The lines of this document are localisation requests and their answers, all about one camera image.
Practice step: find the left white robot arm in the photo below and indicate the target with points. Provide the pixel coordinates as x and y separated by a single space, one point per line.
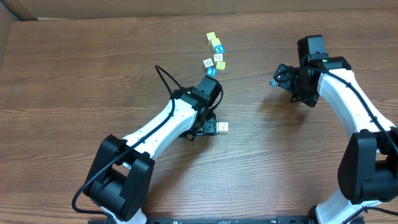
119 177

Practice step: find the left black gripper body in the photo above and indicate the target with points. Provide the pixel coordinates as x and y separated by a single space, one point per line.
207 125

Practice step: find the wooden block engraved picture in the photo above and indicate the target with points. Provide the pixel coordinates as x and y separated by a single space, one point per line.
208 63

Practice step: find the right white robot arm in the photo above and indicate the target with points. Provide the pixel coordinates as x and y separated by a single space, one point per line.
367 174

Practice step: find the yellow top wooden block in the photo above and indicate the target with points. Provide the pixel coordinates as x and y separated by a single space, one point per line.
211 36

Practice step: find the blue X wooden block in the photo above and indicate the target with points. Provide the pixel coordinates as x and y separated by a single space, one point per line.
219 49

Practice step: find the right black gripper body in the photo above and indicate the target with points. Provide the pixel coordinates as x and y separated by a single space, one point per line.
303 89

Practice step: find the yellow O wooden block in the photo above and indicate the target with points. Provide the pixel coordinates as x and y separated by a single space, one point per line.
221 65

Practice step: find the plain engraved wooden block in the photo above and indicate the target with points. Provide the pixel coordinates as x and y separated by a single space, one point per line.
217 58

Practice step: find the plain deer wooden block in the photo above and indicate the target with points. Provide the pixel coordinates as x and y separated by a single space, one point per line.
222 127

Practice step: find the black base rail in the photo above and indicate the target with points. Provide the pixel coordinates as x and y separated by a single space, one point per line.
278 220

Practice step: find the blue T wooden block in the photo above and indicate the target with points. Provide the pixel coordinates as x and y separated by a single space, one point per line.
211 71

